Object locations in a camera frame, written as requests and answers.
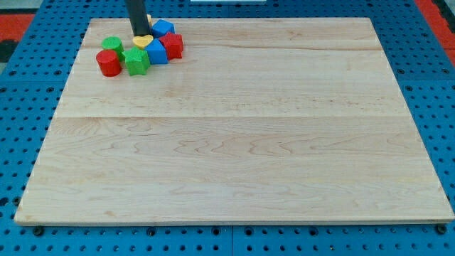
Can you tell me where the blue cube block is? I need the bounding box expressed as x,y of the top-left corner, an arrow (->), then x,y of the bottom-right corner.
144,39 -> 168,65

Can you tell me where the large light wooden board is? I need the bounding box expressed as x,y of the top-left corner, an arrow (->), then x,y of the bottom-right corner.
14,18 -> 454,226

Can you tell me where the red star block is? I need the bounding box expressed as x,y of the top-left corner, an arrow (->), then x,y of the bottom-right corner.
159,32 -> 183,60

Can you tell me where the green star block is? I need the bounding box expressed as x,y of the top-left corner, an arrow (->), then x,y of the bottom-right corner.
122,46 -> 150,76

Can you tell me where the blue pentagon block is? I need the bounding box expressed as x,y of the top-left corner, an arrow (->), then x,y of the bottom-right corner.
151,19 -> 175,38

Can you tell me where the yellow heart block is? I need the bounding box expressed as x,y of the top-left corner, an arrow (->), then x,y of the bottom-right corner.
132,35 -> 154,50

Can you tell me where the yellow block behind rod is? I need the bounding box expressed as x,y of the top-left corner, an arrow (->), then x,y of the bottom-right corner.
146,14 -> 153,27

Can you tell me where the red cylinder block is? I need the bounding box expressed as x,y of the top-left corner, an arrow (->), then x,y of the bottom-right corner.
95,50 -> 122,77

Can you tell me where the green cylinder block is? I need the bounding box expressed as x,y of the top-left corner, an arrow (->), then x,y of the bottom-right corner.
101,36 -> 124,62

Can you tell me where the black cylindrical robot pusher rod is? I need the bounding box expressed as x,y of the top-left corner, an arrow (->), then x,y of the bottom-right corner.
124,0 -> 151,36

